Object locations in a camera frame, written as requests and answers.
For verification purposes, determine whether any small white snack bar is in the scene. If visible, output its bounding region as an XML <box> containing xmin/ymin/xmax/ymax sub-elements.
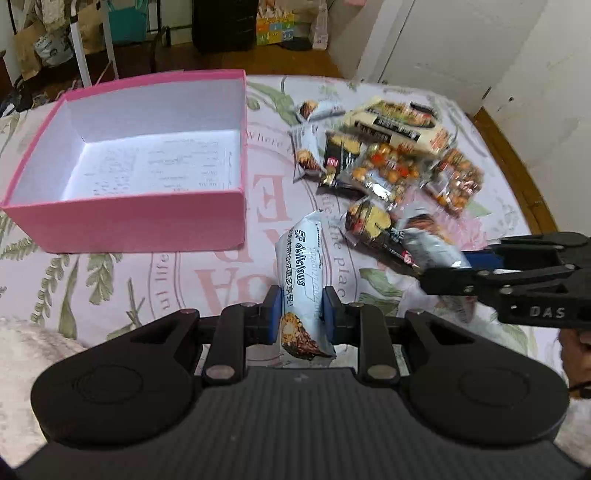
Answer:
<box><xmin>294</xmin><ymin>100</ymin><xmax>346</xmax><ymax>123</ymax></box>

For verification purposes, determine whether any white door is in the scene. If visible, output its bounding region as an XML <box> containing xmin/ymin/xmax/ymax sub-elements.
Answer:
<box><xmin>380</xmin><ymin>0</ymin><xmax>547</xmax><ymax>114</ymax></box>

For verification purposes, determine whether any person's right hand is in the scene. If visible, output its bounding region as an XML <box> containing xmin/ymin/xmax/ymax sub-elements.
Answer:
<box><xmin>559</xmin><ymin>329</ymin><xmax>591</xmax><ymax>400</ymax></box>

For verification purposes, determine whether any pink cardboard box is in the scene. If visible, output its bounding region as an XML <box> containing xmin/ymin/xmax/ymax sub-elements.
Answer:
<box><xmin>1</xmin><ymin>70</ymin><xmax>247</xmax><ymax>253</ymax></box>

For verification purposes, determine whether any colourful cardboard box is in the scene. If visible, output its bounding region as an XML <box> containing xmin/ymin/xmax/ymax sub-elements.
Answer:
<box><xmin>256</xmin><ymin>10</ymin><xmax>297</xmax><ymax>46</ymax></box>

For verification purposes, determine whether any black gold cracker packet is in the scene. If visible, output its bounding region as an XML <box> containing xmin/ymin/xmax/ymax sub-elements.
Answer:
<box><xmin>339</xmin><ymin>197</ymin><xmax>419</xmax><ymax>276</ymax></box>

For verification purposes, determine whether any teal bag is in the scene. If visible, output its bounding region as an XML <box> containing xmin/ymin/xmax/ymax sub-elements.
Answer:
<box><xmin>106</xmin><ymin>1</ymin><xmax>148</xmax><ymax>44</ymax></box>

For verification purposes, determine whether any black biscuit packet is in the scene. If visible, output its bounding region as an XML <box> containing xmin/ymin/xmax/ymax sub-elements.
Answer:
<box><xmin>318</xmin><ymin>131</ymin><xmax>362</xmax><ymax>189</ymax></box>

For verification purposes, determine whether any mixed nuts clear bag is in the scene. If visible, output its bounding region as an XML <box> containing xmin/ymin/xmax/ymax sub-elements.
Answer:
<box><xmin>344</xmin><ymin>143</ymin><xmax>432</xmax><ymax>206</ymax></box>

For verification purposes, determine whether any white rolling side table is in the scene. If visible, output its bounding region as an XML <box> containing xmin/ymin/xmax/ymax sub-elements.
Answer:
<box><xmin>70</xmin><ymin>1</ymin><xmax>119</xmax><ymax>88</ymax></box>

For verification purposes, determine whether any white blue snack bar packet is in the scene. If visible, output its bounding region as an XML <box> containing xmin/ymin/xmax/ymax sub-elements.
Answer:
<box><xmin>276</xmin><ymin>211</ymin><xmax>335</xmax><ymax>368</ymax></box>

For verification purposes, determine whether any cream noodle snack bag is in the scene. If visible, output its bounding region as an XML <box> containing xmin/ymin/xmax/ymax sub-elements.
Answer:
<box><xmin>342</xmin><ymin>97</ymin><xmax>457</xmax><ymax>158</ymax></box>

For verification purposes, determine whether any black suitcase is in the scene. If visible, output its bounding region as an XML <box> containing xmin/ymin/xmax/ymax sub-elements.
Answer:
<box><xmin>191</xmin><ymin>0</ymin><xmax>259</xmax><ymax>55</ymax></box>

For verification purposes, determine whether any silver snack packet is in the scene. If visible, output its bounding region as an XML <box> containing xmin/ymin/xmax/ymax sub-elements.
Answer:
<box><xmin>400</xmin><ymin>213</ymin><xmax>477</xmax><ymax>324</ymax></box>

